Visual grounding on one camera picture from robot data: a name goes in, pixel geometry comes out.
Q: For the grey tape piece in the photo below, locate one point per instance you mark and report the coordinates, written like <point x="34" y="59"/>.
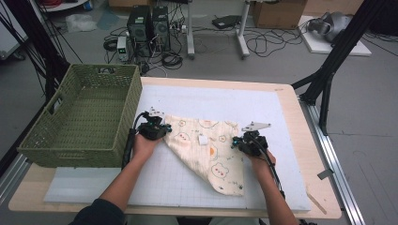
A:
<point x="325" y="174"/>

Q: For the cream printed cloth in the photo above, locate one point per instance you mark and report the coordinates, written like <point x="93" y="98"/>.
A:
<point x="216" y="162"/>

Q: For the green woven basket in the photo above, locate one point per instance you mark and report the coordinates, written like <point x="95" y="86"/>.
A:
<point x="94" y="125"/>

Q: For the person's right hand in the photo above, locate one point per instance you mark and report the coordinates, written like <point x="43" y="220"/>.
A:
<point x="262" y="164"/>

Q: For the flat black device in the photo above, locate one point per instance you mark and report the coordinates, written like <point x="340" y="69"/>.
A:
<point x="226" y="22"/>

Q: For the person's left hand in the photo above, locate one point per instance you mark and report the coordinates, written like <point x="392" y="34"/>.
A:
<point x="144" y="148"/>

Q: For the white power supply unit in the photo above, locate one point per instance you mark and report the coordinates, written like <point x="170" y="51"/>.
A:
<point x="122" y="48"/>

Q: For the white foam mat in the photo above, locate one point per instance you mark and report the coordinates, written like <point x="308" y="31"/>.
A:
<point x="219" y="100"/>

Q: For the large cardboard box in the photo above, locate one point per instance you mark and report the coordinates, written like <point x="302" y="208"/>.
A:
<point x="331" y="5"/>

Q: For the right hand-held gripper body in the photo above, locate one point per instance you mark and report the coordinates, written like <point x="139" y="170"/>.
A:
<point x="253" y="143"/>

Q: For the brown cardboard box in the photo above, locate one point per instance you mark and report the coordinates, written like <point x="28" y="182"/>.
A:
<point x="278" y="14"/>

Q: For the black computer tower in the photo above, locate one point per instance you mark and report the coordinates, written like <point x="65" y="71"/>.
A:
<point x="139" y="28"/>
<point x="161" y="28"/>

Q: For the aluminium rail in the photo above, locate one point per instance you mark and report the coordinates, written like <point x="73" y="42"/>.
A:
<point x="338" y="175"/>

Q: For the person's dark sleeve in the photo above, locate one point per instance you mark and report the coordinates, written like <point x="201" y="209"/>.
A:
<point x="98" y="214"/>

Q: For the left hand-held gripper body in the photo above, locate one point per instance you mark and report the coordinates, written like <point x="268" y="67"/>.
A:
<point x="153" y="129"/>

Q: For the grey headset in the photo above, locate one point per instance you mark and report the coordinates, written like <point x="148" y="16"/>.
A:
<point x="331" y="25"/>

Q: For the white floor board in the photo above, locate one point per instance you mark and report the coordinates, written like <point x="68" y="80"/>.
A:
<point x="353" y="48"/>

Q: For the black metal stand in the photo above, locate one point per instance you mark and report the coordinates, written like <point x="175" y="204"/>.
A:
<point x="37" y="47"/>
<point x="338" y="56"/>

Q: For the white desk leg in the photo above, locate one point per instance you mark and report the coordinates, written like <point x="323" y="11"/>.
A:
<point x="190" y="34"/>
<point x="242" y="37"/>

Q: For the thin wooden strip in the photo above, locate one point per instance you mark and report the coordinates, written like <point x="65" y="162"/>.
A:
<point x="316" y="203"/>

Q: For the clear plastic bag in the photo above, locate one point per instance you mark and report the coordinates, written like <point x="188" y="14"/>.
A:
<point x="80" y="22"/>

